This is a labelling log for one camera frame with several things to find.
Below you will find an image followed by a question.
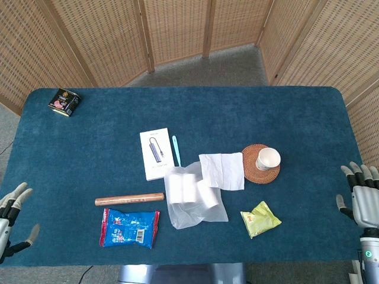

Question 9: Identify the brown cylindrical roll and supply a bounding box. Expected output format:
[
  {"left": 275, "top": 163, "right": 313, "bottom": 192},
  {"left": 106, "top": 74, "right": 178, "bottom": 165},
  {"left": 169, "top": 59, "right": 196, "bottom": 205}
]
[{"left": 94, "top": 192, "right": 165, "bottom": 207}]

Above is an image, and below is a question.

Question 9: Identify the black floor cable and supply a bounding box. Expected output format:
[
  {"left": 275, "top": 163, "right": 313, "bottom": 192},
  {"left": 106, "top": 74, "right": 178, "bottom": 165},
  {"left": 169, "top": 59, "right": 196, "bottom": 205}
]
[{"left": 78, "top": 264, "right": 94, "bottom": 284}]

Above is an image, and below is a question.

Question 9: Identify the round woven rattan coaster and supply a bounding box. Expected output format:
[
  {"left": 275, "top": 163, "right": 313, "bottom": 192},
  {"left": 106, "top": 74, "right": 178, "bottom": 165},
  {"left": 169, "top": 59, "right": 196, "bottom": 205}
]
[{"left": 241, "top": 143, "right": 281, "bottom": 185}]

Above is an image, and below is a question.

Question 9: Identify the yellow-green snack packet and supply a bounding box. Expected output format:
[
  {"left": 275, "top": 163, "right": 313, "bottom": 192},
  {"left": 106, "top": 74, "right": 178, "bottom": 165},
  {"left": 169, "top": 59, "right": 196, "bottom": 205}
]
[{"left": 240, "top": 201, "right": 282, "bottom": 239}]

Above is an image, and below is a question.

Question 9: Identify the blue felt table cover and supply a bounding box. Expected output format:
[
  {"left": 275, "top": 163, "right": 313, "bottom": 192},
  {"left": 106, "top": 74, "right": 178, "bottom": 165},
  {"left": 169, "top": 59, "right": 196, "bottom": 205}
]
[{"left": 0, "top": 86, "right": 375, "bottom": 269}]

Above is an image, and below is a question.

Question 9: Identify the translucent plastic bag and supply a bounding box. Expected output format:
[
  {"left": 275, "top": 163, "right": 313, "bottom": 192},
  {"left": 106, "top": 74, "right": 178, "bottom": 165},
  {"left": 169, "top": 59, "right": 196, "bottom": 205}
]
[{"left": 163, "top": 161, "right": 229, "bottom": 231}]

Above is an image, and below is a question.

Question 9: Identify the white paper roll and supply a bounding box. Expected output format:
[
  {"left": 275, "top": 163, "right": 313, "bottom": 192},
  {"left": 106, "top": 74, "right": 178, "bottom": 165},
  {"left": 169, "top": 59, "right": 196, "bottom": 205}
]
[
  {"left": 197, "top": 179, "right": 220, "bottom": 208},
  {"left": 169, "top": 174, "right": 186, "bottom": 204},
  {"left": 183, "top": 173, "right": 198, "bottom": 204}
]

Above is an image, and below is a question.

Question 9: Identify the woven bamboo folding screen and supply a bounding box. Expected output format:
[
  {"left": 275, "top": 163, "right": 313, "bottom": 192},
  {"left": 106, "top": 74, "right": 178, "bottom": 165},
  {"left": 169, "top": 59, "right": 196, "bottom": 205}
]
[{"left": 0, "top": 0, "right": 379, "bottom": 178}]

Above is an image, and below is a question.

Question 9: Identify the blue snack bag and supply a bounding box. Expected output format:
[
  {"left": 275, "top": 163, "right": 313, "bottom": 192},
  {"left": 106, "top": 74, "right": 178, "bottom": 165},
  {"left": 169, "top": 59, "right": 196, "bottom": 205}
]
[{"left": 99, "top": 208, "right": 160, "bottom": 250}]

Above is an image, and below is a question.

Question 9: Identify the white tissue sheet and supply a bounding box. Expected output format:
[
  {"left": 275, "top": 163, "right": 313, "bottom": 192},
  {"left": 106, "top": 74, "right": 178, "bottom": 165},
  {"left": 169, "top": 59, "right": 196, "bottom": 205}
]
[{"left": 198, "top": 151, "right": 246, "bottom": 192}]

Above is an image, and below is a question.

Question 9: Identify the white product box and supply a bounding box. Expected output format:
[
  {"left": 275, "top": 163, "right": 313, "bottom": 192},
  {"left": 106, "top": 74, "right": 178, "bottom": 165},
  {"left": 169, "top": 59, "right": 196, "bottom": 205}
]
[{"left": 139, "top": 127, "right": 175, "bottom": 182}]

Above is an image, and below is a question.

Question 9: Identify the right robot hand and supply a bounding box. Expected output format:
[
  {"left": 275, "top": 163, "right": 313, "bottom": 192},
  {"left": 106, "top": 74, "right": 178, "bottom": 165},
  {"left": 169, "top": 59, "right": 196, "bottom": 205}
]
[{"left": 336, "top": 161, "right": 379, "bottom": 230}]

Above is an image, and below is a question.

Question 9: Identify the light blue plastic stick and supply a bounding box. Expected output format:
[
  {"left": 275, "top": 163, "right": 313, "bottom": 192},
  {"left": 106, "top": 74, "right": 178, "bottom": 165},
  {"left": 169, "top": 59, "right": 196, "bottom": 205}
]
[{"left": 172, "top": 135, "right": 183, "bottom": 168}]

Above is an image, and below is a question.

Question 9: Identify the small white paper cup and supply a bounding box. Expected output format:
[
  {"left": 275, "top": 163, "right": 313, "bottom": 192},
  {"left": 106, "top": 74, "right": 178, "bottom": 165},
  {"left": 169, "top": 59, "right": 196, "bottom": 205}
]
[{"left": 256, "top": 147, "right": 281, "bottom": 172}]

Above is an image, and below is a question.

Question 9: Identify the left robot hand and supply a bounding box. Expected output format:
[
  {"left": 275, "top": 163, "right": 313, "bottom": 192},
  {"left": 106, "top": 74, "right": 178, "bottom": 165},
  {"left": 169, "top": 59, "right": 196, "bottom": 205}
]
[{"left": 0, "top": 182, "right": 41, "bottom": 264}]

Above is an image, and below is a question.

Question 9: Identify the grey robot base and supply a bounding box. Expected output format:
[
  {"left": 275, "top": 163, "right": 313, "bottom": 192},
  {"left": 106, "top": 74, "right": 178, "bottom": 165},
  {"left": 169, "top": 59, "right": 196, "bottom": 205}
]
[{"left": 117, "top": 262, "right": 247, "bottom": 284}]

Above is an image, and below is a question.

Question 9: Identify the black tin can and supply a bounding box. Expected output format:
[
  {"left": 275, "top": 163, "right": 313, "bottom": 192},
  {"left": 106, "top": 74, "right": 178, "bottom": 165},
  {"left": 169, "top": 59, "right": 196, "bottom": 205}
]
[{"left": 48, "top": 88, "right": 82, "bottom": 118}]

